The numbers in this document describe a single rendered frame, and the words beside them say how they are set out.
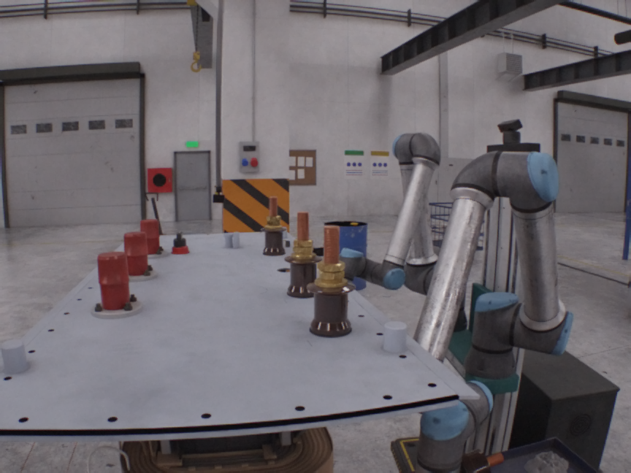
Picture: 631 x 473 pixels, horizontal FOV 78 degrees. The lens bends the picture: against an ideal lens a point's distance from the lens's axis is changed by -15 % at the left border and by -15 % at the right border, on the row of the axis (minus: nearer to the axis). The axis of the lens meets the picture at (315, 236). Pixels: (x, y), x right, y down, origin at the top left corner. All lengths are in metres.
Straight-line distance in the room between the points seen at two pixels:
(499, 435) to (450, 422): 1.11
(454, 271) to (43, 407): 0.86
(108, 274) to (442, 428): 0.75
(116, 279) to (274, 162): 5.35
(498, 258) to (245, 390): 1.45
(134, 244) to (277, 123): 5.10
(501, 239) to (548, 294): 0.60
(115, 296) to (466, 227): 0.82
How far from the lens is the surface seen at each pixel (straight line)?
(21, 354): 0.83
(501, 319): 1.56
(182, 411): 0.65
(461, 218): 1.12
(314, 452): 1.05
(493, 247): 1.94
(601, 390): 2.02
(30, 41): 16.20
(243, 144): 6.14
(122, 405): 0.68
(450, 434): 0.89
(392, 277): 1.81
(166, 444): 1.01
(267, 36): 6.53
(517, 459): 1.43
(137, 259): 1.37
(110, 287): 1.05
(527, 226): 1.21
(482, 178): 1.15
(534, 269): 1.31
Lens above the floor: 1.68
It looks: 9 degrees down
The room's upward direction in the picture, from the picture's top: straight up
